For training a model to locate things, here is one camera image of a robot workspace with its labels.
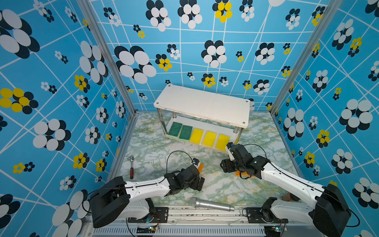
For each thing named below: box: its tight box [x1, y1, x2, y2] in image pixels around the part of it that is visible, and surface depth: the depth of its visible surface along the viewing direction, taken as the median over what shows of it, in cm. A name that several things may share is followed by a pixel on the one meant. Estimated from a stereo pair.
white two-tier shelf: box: [153, 84, 251, 153], surface depth 82 cm
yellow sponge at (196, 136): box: [189, 127, 204, 145], surface depth 100 cm
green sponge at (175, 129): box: [167, 121, 183, 137], surface depth 101 cm
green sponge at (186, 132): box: [179, 124, 193, 141], surface depth 99 cm
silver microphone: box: [189, 196, 236, 212], surface depth 76 cm
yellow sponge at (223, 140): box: [216, 133, 231, 152], surface depth 98 cm
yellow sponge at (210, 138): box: [202, 130, 218, 148], surface depth 97 cm
